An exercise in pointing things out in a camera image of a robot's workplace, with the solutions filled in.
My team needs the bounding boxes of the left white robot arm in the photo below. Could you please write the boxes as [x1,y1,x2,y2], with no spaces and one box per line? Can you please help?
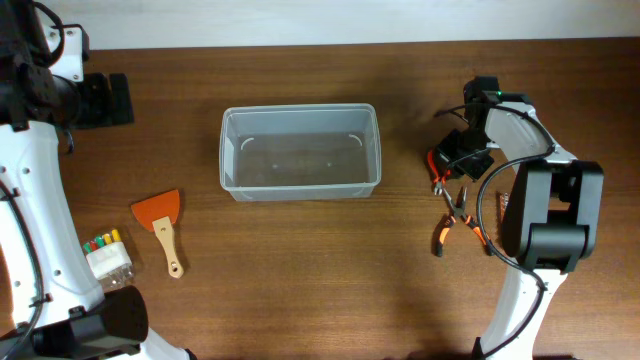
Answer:
[1,1,191,359]

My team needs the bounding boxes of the socket bit rail orange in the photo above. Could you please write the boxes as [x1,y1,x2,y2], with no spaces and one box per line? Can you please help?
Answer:
[497,192,509,224]

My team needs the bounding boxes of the clear plastic container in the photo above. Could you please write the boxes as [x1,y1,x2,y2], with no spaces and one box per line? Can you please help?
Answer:
[219,103,382,202]

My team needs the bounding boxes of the orange black needle-nose pliers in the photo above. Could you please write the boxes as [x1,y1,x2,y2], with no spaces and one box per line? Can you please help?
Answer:
[435,186,493,257]

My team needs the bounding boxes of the orange scraper wooden handle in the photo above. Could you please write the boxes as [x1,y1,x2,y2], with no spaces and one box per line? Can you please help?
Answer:
[130,189,184,279]

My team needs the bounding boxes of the small red cutting pliers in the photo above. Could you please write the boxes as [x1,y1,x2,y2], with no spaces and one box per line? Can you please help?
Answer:
[427,149,451,196]

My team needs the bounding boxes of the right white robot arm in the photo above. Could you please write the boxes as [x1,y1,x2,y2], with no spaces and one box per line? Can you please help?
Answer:
[427,76,604,359]

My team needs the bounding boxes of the clear box coloured connectors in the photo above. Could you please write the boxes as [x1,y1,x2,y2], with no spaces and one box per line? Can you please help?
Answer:
[82,228,134,292]

